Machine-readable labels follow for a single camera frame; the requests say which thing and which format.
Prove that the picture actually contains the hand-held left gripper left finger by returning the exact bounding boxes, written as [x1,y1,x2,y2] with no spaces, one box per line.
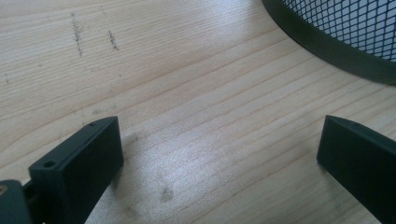
[28,116,125,224]

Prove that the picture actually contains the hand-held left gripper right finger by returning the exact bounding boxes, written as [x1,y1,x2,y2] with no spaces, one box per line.
[316,115,396,224]

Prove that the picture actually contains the black wire mesh basket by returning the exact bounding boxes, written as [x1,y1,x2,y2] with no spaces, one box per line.
[261,0,396,87]

